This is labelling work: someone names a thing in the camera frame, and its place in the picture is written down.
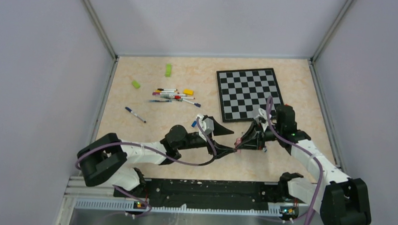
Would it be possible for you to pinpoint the yellow block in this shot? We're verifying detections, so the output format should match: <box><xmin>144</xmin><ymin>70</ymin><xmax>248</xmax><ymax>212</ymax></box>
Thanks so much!
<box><xmin>183</xmin><ymin>89</ymin><xmax>194</xmax><ymax>96</ymax></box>

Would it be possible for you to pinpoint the blue thin pen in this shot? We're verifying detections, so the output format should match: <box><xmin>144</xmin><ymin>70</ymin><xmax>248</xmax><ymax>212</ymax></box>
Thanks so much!
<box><xmin>149</xmin><ymin>99</ymin><xmax>172</xmax><ymax>103</ymax></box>

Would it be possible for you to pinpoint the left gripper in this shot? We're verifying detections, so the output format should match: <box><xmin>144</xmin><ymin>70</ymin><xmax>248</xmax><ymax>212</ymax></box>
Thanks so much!
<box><xmin>176</xmin><ymin>115</ymin><xmax>238</xmax><ymax>160</ymax></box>

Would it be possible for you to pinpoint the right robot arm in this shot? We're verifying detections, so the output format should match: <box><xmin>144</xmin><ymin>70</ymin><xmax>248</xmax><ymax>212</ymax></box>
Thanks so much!
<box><xmin>235</xmin><ymin>105</ymin><xmax>372</xmax><ymax>225</ymax></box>

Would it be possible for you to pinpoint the green block near wall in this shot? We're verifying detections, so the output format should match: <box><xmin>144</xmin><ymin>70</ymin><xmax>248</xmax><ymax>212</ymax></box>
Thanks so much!
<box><xmin>131</xmin><ymin>80</ymin><xmax>140</xmax><ymax>89</ymax></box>

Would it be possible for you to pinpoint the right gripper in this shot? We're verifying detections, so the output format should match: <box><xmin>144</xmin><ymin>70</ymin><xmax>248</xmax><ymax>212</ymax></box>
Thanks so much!
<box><xmin>235</xmin><ymin>119</ymin><xmax>283</xmax><ymax>152</ymax></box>

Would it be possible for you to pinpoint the pink highlighter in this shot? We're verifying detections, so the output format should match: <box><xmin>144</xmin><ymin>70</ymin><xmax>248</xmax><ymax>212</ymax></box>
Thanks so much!
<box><xmin>234</xmin><ymin>138</ymin><xmax>242</xmax><ymax>154</ymax></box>

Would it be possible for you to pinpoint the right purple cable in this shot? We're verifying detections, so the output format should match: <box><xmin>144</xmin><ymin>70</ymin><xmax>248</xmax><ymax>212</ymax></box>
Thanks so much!
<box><xmin>262</xmin><ymin>96</ymin><xmax>327</xmax><ymax>225</ymax></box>

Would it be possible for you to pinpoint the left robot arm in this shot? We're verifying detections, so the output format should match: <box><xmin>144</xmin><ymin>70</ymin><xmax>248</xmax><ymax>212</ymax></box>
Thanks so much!
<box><xmin>75</xmin><ymin>114</ymin><xmax>236</xmax><ymax>197</ymax></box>

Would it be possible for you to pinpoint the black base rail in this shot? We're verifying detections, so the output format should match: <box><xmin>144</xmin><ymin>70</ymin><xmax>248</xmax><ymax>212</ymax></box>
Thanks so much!
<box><xmin>131</xmin><ymin>178</ymin><xmax>300</xmax><ymax>211</ymax></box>

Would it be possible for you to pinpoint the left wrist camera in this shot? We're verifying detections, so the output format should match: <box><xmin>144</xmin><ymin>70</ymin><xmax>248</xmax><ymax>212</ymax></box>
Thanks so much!
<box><xmin>196</xmin><ymin>114</ymin><xmax>214</xmax><ymax>137</ymax></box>

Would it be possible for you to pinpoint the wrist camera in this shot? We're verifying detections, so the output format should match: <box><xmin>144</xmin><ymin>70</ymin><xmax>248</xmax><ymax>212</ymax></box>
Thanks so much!
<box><xmin>196</xmin><ymin>114</ymin><xmax>214</xmax><ymax>137</ymax></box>
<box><xmin>252</xmin><ymin>107</ymin><xmax>268</xmax><ymax>124</ymax></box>

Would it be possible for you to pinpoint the aluminium frame rail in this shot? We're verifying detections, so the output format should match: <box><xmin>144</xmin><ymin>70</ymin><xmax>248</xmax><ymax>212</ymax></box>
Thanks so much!
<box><xmin>63</xmin><ymin>176</ymin><xmax>317</xmax><ymax>219</ymax></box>

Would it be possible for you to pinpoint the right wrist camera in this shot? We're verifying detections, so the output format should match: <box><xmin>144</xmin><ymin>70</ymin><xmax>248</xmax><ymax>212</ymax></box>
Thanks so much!
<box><xmin>252</xmin><ymin>107</ymin><xmax>268</xmax><ymax>124</ymax></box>

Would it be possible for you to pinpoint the black capped marker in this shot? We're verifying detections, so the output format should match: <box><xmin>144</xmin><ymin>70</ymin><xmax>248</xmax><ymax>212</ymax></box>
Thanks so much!
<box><xmin>156</xmin><ymin>88</ymin><xmax>178</xmax><ymax>93</ymax></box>

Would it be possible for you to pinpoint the green block far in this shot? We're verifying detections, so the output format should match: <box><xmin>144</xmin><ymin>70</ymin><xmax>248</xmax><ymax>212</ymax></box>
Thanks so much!
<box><xmin>165</xmin><ymin>63</ymin><xmax>172</xmax><ymax>78</ymax></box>

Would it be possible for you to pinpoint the black white chessboard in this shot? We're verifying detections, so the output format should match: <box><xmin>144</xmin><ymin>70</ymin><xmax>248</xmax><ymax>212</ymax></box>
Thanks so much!
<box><xmin>216</xmin><ymin>68</ymin><xmax>284</xmax><ymax>123</ymax></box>

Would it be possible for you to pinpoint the dark blue marker left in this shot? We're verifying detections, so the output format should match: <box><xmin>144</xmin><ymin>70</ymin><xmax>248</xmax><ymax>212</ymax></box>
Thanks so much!
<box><xmin>125</xmin><ymin>106</ymin><xmax>147</xmax><ymax>123</ymax></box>

